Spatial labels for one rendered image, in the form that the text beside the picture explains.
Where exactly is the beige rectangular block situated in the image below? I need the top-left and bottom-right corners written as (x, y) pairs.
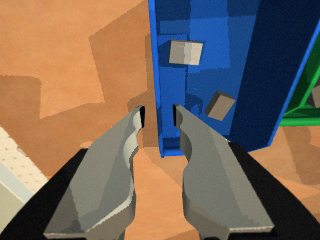
top-left (168, 39), bottom-right (203, 65)

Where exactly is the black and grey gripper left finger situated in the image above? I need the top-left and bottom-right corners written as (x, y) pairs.
top-left (0, 105), bottom-right (145, 240)

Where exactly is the blue bin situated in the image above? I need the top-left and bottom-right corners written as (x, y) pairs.
top-left (148, 0), bottom-right (320, 158)

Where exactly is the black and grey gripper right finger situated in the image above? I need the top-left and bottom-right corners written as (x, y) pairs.
top-left (173, 103), bottom-right (320, 240)

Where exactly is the small beige block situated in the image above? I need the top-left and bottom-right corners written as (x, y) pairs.
top-left (205, 90), bottom-right (236, 121)
top-left (306, 76), bottom-right (320, 108)

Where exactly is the green bin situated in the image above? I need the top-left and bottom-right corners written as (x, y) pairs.
top-left (279, 32), bottom-right (320, 127)

